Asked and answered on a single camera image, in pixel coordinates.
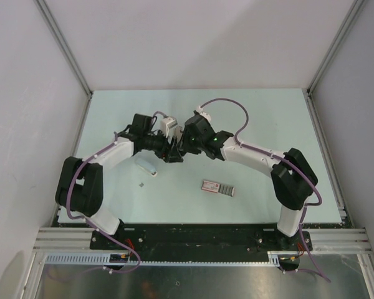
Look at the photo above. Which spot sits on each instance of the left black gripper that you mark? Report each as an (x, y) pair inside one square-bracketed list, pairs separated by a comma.
[(172, 154)]

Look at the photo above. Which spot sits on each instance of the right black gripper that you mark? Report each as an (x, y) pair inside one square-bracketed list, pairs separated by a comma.
[(184, 144)]

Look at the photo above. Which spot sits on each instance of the light blue stapler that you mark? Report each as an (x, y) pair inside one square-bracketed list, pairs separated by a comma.
[(146, 166)]

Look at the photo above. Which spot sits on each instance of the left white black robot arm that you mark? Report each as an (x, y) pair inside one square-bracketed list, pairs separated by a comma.
[(81, 190)]

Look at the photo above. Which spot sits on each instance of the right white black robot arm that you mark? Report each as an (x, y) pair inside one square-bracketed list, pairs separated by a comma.
[(292, 177)]

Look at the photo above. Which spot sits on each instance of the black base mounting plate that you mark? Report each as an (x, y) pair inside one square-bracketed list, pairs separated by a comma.
[(260, 236)]

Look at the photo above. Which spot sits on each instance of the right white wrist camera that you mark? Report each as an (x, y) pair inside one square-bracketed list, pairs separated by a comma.
[(200, 111)]

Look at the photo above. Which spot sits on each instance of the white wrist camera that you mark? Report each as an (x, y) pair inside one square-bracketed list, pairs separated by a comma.
[(167, 124), (200, 111)]

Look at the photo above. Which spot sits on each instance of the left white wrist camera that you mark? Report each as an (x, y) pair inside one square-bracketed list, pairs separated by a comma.
[(167, 124)]

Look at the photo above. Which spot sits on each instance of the aluminium front frame rail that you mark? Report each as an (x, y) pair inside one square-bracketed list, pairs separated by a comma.
[(324, 241)]

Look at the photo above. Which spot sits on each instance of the right aluminium side rail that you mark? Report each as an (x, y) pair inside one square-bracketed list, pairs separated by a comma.
[(329, 165)]

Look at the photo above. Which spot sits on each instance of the left aluminium corner post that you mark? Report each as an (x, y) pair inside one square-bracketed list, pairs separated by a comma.
[(62, 43)]

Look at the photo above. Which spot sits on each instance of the aluminium corner post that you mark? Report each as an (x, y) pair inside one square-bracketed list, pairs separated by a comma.
[(346, 26), (62, 43)]

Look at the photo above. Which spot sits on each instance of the right aluminium corner post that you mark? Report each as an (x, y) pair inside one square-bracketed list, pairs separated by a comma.
[(346, 26)]

